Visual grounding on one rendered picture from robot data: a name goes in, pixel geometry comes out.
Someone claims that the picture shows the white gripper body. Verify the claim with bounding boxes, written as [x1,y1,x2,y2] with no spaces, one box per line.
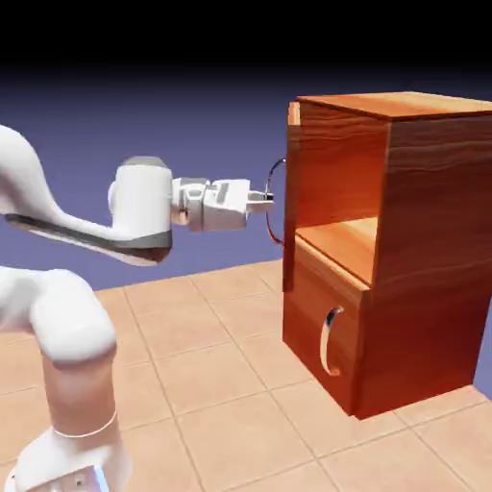
[200,178,252,233]

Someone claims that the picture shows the thin curved metal handle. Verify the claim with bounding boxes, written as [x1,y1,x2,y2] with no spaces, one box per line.
[263,156,288,247]

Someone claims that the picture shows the tall wooden cabinet door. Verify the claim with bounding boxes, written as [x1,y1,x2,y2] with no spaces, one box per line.
[282,100,304,294]

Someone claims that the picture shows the short wooden cabinet door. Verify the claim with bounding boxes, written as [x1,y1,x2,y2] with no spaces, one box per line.
[282,234,373,419]

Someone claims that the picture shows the wooden cabinet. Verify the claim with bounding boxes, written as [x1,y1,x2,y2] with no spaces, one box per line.
[282,90,492,421]

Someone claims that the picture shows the thick curved metal handle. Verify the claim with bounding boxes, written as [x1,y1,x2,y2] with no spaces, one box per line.
[319,305,346,379]

